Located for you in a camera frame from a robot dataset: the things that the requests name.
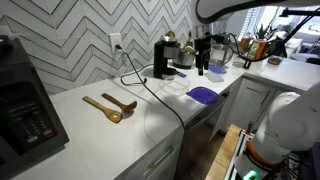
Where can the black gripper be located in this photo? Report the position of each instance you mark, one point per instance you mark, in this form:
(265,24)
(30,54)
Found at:
(202,50)

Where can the small clear plastic bowl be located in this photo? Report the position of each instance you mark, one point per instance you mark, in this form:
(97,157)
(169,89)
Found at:
(214,77)

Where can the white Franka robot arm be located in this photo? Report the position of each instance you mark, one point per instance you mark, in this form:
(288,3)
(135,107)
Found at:
(293,116)

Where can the purple square lid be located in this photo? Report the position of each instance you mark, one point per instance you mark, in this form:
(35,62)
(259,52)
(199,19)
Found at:
(202,95)

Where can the small blue scoop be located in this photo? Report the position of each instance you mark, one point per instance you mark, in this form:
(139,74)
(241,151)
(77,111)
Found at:
(181,74)

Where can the black coffee maker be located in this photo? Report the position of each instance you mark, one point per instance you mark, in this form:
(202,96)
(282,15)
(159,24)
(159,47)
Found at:
(161,60)

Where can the amber bottle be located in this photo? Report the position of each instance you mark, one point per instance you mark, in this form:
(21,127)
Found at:
(245,41)

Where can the orange and green box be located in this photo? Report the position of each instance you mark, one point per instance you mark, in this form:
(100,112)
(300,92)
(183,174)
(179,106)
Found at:
(256,50)

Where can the white cabinet door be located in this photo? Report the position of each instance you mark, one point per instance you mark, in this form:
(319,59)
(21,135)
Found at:
(246,103)

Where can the green potted plant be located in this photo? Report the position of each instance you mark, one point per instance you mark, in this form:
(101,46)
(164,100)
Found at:
(262,32)

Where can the small brown dish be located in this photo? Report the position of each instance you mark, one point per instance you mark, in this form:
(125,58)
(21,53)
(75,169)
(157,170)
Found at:
(275,60)

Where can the dark wooden spoon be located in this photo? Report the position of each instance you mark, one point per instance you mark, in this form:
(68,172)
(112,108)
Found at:
(128,107)

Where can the light wooden board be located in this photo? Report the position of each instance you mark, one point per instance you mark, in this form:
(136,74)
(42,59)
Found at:
(223,153)

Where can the light wooden slotted spatula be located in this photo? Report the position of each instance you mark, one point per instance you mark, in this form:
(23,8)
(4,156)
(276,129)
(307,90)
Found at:
(111,115)

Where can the black microwave oven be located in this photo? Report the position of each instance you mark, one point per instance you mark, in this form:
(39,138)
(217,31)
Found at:
(26,110)

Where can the white wall outlet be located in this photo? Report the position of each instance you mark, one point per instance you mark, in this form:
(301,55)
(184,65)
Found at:
(115,40)

